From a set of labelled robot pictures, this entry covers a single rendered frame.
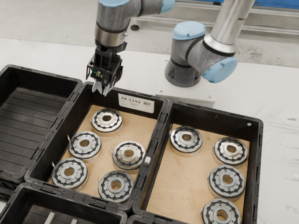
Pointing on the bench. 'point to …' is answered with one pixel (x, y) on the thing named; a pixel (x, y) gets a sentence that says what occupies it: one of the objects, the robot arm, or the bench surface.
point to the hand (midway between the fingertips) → (103, 89)
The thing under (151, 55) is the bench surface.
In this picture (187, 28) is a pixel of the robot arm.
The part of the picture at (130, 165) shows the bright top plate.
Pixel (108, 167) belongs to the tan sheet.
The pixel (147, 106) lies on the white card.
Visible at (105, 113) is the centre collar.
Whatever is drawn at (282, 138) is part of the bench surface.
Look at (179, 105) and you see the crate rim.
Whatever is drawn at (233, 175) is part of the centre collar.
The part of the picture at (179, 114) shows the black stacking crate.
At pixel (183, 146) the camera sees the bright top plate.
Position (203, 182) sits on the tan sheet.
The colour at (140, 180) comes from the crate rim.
